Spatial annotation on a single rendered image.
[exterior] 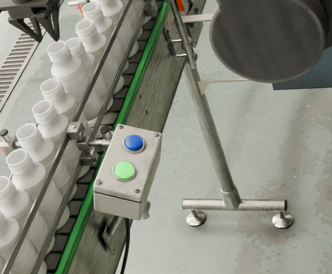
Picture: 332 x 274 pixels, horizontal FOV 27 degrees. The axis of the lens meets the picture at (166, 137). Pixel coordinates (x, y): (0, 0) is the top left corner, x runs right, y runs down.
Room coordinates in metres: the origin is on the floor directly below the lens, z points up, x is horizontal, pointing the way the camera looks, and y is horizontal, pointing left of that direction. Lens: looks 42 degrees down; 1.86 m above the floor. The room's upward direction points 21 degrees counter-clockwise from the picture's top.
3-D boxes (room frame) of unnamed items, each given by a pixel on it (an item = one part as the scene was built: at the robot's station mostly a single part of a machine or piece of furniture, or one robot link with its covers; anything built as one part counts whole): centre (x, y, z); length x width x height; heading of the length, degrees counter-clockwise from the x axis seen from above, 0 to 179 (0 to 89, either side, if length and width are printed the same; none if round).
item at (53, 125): (0.96, 0.18, 1.08); 0.06 x 0.06 x 0.17
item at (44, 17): (1.07, 0.13, 1.27); 0.07 x 0.07 x 0.09; 61
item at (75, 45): (1.12, 0.10, 1.08); 0.06 x 0.06 x 0.17
